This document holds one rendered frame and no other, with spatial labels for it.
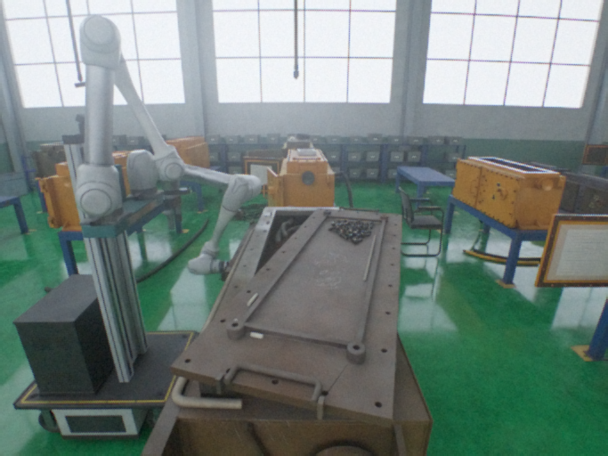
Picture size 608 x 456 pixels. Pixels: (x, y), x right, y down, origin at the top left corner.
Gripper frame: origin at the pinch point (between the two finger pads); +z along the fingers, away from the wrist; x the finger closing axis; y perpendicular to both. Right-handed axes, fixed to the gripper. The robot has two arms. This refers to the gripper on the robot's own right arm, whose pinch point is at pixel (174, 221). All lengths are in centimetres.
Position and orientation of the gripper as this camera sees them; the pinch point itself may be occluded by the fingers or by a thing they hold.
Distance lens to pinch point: 180.7
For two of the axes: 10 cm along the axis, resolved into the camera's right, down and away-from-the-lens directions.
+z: 0.0, 9.4, 3.3
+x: 0.6, 3.3, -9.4
